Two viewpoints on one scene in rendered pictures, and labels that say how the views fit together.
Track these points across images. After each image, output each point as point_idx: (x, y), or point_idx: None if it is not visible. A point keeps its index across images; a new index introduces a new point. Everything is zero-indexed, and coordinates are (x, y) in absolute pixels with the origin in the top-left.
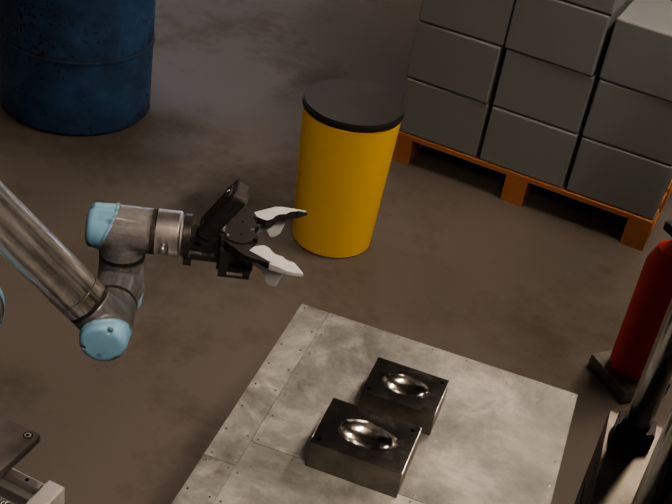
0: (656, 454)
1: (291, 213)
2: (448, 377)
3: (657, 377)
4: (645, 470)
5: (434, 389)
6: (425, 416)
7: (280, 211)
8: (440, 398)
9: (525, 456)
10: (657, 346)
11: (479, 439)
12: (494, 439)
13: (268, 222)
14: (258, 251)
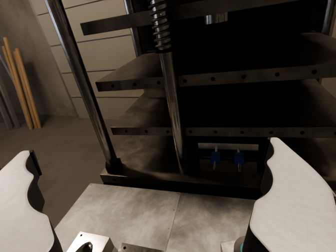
0: (178, 118)
1: (29, 169)
2: (67, 239)
3: (109, 139)
4: (176, 129)
5: (86, 239)
6: (107, 243)
7: (7, 193)
8: (95, 235)
9: (128, 200)
10: (100, 130)
11: (117, 220)
12: (117, 213)
13: (58, 242)
14: (318, 249)
